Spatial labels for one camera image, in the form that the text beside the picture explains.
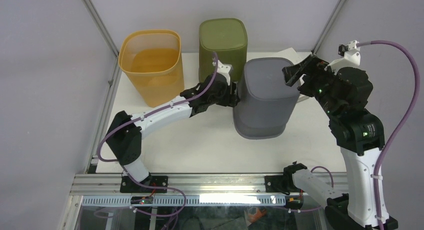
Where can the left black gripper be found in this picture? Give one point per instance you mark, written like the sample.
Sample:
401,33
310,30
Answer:
232,99

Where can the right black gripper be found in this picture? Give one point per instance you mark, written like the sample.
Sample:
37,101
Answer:
291,74

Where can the grey slatted waste bin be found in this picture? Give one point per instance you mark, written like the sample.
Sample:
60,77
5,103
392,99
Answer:
265,101

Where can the green slatted waste bin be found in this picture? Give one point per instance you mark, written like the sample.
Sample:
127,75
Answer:
227,37

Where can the yellow slatted waste bin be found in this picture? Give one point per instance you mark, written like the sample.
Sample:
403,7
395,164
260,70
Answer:
152,60

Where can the white perforated plastic basket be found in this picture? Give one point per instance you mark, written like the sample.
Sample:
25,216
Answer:
289,54

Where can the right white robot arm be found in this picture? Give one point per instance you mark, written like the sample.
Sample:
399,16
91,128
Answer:
360,136

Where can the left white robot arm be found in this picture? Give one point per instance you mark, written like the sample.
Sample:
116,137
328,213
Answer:
127,131

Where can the orange object under table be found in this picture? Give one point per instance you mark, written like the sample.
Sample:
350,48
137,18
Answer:
255,213

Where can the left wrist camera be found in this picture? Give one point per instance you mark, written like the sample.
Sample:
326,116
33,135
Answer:
225,70

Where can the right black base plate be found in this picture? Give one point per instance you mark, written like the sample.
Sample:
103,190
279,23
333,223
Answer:
278,185

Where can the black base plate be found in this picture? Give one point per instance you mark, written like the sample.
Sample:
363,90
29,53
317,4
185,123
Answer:
278,185
129,186

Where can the white slotted cable duct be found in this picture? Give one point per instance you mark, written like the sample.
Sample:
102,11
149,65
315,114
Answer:
202,200

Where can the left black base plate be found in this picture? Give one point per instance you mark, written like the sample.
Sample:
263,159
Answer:
129,186

